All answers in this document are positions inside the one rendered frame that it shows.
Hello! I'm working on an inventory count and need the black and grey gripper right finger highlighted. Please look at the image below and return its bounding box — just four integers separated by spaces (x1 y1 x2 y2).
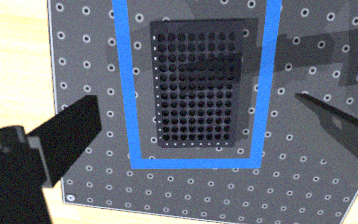
288 93 358 188

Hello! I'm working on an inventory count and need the blue tape outline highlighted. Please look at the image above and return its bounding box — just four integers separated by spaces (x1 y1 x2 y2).
112 0 281 168

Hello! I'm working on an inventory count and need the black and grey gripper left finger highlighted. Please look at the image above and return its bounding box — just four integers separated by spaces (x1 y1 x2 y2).
0 95 102 224

